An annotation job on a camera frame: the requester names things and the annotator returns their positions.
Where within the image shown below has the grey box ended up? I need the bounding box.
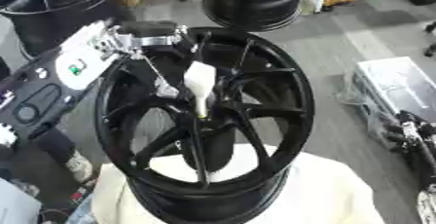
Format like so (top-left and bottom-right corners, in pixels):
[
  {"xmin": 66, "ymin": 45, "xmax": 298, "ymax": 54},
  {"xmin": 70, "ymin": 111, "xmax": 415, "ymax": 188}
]
[{"xmin": 0, "ymin": 178, "xmax": 43, "ymax": 224}]

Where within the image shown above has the clear plastic box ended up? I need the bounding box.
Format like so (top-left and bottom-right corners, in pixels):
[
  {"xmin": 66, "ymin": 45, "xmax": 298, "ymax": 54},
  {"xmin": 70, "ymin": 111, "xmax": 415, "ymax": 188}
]
[{"xmin": 339, "ymin": 56, "xmax": 436, "ymax": 138}]

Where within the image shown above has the black spoked wheel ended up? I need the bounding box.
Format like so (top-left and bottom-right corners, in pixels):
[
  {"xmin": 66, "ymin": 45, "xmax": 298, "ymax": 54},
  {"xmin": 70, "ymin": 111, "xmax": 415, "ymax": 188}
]
[{"xmin": 91, "ymin": 26, "xmax": 317, "ymax": 224}]

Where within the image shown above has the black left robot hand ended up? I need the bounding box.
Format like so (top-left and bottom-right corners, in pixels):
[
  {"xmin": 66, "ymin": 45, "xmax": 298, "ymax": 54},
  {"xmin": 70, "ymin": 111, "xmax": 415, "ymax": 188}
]
[{"xmin": 116, "ymin": 19, "xmax": 256, "ymax": 106}]

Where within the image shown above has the black wheel rim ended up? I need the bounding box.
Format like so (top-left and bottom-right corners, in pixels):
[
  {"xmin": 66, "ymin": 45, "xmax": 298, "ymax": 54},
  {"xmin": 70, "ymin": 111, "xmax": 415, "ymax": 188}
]
[
  {"xmin": 200, "ymin": 0, "xmax": 307, "ymax": 33},
  {"xmin": 0, "ymin": 0, "xmax": 136, "ymax": 57}
]

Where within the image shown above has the white cloth-covered stand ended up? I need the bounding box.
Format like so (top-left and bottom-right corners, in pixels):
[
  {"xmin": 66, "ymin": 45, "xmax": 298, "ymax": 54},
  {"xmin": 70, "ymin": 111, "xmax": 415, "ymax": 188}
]
[{"xmin": 89, "ymin": 143, "xmax": 388, "ymax": 224}]

